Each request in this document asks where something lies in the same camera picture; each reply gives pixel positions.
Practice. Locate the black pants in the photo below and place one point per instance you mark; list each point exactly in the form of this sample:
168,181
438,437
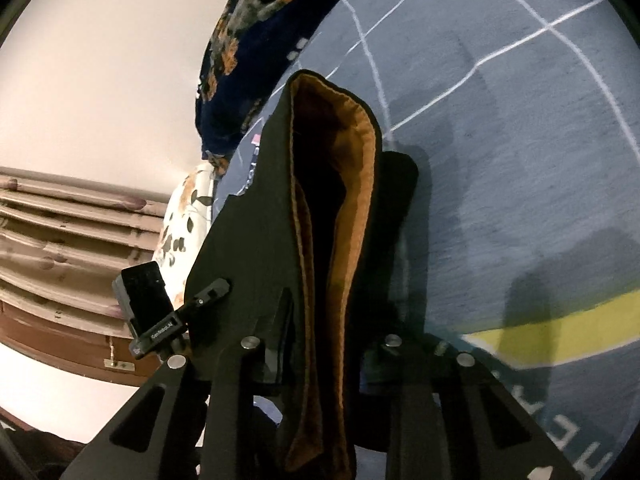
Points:
308,250

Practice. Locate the brown wooden headboard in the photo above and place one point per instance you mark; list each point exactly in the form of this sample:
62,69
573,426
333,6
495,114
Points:
63,242

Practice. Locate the navy dog-print blanket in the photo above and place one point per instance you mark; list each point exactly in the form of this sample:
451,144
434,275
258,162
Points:
253,44

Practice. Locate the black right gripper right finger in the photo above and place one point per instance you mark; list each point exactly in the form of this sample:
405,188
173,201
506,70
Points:
400,428

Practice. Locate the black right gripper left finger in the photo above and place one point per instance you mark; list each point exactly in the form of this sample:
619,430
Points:
245,415

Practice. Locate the blue grid-pattern bed sheet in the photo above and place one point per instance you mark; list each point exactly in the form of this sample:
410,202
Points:
522,241

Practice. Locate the white floral pillow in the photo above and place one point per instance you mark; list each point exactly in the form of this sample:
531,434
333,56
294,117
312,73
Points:
187,220

